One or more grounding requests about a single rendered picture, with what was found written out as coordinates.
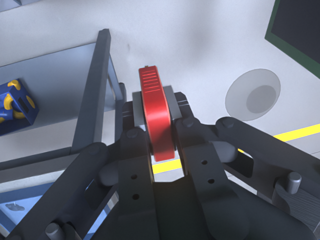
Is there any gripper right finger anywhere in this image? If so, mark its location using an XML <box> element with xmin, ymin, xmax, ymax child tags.
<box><xmin>165</xmin><ymin>86</ymin><xmax>320</xmax><ymax>226</ymax></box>

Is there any red key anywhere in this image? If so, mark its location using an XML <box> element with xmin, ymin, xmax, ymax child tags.
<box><xmin>138</xmin><ymin>64</ymin><xmax>177</xmax><ymax>162</ymax></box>

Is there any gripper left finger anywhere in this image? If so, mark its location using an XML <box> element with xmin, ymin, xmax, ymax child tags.
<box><xmin>7</xmin><ymin>91</ymin><xmax>157</xmax><ymax>240</ymax></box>

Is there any dark grey framed shelf unit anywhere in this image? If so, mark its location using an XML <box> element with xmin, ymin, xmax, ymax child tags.
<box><xmin>0</xmin><ymin>28</ymin><xmax>127</xmax><ymax>240</ymax></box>

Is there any small dark grey lump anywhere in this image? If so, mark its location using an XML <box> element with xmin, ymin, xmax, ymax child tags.
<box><xmin>5</xmin><ymin>201</ymin><xmax>25</xmax><ymax>212</ymax></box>

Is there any blue and yellow box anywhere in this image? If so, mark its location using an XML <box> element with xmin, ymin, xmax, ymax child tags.
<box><xmin>0</xmin><ymin>78</ymin><xmax>40</xmax><ymax>137</ymax></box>

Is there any green framed dark panel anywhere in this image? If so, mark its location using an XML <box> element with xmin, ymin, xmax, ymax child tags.
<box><xmin>264</xmin><ymin>0</ymin><xmax>320</xmax><ymax>76</ymax></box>

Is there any grey round disc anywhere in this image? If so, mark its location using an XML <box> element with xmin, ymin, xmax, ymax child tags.
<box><xmin>224</xmin><ymin>67</ymin><xmax>282</xmax><ymax>123</ymax></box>

